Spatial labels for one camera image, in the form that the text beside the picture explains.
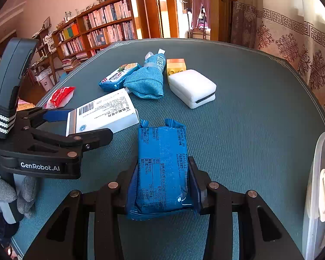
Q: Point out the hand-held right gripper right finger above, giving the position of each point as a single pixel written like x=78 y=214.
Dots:
x=196 y=178

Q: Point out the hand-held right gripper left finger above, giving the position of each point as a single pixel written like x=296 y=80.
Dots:
x=124 y=184

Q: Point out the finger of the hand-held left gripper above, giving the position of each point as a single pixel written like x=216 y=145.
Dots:
x=57 y=115
x=97 y=136

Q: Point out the white medicine box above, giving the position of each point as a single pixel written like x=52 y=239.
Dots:
x=108 y=111

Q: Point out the dark blue snack packet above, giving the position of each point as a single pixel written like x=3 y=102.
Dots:
x=159 y=168

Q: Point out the blue picture biscuit packet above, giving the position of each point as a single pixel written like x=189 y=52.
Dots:
x=119 y=75

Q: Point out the clear plastic container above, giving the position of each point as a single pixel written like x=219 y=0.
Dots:
x=311 y=195

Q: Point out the person's left forearm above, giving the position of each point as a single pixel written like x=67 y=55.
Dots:
x=0 y=227

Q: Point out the person's left hand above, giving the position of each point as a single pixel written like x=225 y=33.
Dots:
x=27 y=195

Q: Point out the red plastic packet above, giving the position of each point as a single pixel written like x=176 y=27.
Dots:
x=61 y=96

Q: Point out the pale storage box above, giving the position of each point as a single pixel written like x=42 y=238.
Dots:
x=46 y=80

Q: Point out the small wooden shelf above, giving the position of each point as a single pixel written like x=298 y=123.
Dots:
x=47 y=46

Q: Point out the blue cloth pouch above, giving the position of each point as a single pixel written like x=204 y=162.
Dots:
x=146 y=81

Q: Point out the white sponge with black gap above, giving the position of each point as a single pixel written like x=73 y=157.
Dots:
x=191 y=85

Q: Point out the orange yellow toy brick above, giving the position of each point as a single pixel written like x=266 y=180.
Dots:
x=176 y=64

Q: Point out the rows of books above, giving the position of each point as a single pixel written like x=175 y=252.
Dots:
x=105 y=16

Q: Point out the large wooden bookshelf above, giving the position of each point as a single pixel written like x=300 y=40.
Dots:
x=135 y=10

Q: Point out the dark patterned curtain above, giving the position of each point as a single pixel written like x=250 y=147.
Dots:
x=243 y=27

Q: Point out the wooden door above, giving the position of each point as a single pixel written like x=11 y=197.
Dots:
x=219 y=19

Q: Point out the hanging purple pants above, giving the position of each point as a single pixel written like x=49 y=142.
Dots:
x=200 y=5

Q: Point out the light patterned curtain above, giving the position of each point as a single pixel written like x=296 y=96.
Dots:
x=300 y=40

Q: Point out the wooden door frame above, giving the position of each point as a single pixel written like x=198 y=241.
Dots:
x=169 y=8

